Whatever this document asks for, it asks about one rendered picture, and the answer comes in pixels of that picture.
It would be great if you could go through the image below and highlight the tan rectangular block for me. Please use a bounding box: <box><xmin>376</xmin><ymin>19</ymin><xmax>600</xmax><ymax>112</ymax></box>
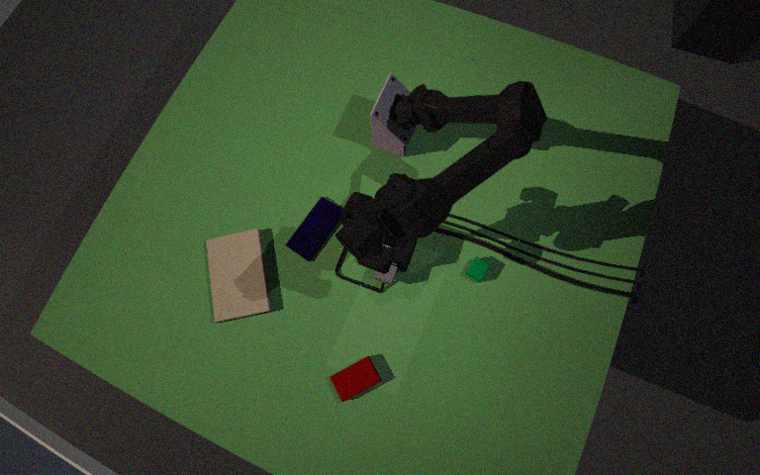
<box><xmin>207</xmin><ymin>229</ymin><xmax>271</xmax><ymax>323</ymax></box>

